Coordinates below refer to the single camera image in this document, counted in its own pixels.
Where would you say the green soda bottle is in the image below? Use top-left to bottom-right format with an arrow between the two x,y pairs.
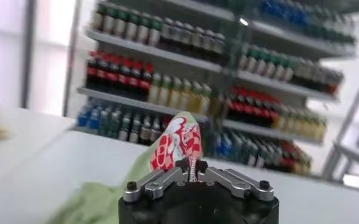
99,108 -> 110,135
230,134 -> 241,163
109,110 -> 121,138
239,136 -> 249,164

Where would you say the blue water bottle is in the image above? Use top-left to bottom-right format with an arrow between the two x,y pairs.
77,105 -> 90,128
222,133 -> 232,161
211,131 -> 223,158
88,107 -> 100,130

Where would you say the yellow juice bottle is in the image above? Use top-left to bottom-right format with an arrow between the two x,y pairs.
160,74 -> 172,106
180,79 -> 192,111
316,116 -> 327,142
301,111 -> 310,138
286,108 -> 295,133
170,77 -> 182,108
149,72 -> 161,103
201,83 -> 212,115
278,106 -> 287,131
191,81 -> 202,113
308,114 -> 318,140

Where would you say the dark bottle red label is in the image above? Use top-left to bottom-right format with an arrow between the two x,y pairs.
288,145 -> 297,173
280,142 -> 290,173

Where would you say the dark drink bottle white cap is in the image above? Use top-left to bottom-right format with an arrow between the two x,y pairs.
161,18 -> 173,49
203,29 -> 215,57
213,32 -> 226,59
182,23 -> 193,53
192,26 -> 204,55
172,20 -> 183,51

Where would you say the dark bottle white label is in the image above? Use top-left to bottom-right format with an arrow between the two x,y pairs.
272,144 -> 282,171
264,142 -> 274,170
247,138 -> 257,167
119,113 -> 131,141
140,115 -> 151,144
256,140 -> 266,168
150,117 -> 162,143
129,114 -> 141,143

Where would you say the brown tea bottle green cap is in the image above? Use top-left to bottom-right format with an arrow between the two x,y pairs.
257,50 -> 267,75
137,12 -> 150,44
102,4 -> 115,35
274,54 -> 285,80
148,15 -> 162,47
247,47 -> 258,72
125,9 -> 138,41
92,2 -> 104,32
114,6 -> 127,38
266,52 -> 276,77
283,57 -> 294,82

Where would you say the light green printed t-shirt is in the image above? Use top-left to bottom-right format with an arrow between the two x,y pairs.
46,111 -> 204,224

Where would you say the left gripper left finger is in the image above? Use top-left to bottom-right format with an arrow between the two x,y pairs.
123,157 -> 192,203

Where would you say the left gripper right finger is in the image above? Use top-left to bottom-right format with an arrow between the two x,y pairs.
196,159 -> 275,202

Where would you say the grey bottle display rack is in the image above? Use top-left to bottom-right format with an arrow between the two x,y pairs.
72,0 -> 240,144
209,0 -> 359,179

